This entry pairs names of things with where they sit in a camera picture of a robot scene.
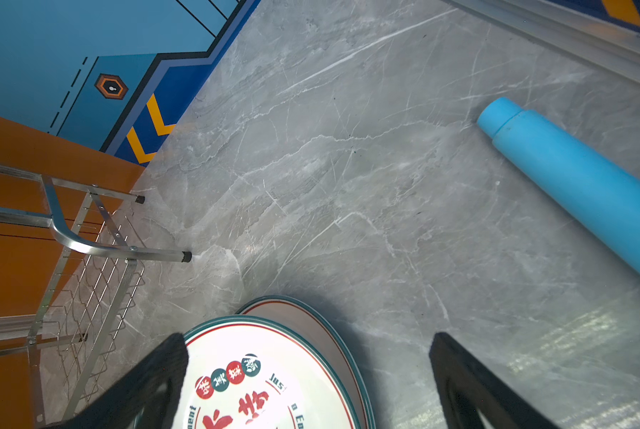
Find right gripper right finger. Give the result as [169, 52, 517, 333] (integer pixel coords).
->
[429, 332, 557, 429]

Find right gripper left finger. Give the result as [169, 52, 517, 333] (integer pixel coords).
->
[49, 332, 189, 428]

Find chrome wire dish rack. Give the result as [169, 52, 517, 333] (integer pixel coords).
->
[0, 164, 192, 428]

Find white plate red characters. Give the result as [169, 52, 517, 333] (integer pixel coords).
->
[237, 295, 376, 429]
[172, 316, 360, 428]

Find light blue toy microphone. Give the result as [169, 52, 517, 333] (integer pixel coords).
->
[477, 98, 640, 274]

